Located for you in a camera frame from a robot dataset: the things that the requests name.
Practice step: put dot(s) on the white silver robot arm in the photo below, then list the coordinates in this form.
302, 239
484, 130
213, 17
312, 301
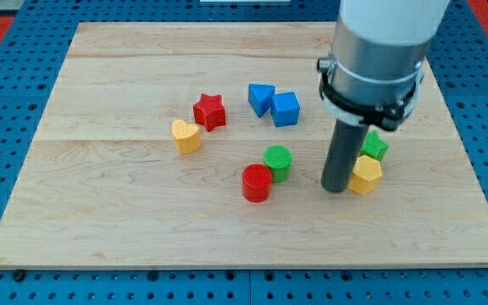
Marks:
372, 72

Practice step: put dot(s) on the yellow heart block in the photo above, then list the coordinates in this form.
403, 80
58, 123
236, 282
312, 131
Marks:
186, 136

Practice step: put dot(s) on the red cylinder block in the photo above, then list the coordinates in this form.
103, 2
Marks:
256, 182

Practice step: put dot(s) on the blue triangle block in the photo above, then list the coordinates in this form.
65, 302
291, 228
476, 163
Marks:
260, 97

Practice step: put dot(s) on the green star block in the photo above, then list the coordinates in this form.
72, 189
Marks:
374, 146

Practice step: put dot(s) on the red star block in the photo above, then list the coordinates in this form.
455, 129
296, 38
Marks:
209, 111

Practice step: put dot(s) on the wooden board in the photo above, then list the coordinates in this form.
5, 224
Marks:
103, 186

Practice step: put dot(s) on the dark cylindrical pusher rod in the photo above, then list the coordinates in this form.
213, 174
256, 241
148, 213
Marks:
344, 149

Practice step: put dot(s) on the blue cube block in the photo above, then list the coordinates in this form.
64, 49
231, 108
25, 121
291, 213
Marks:
285, 109

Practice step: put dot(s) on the yellow hexagon block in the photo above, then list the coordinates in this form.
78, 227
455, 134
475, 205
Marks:
366, 175

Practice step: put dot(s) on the green cylinder block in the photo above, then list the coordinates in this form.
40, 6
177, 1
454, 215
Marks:
278, 159

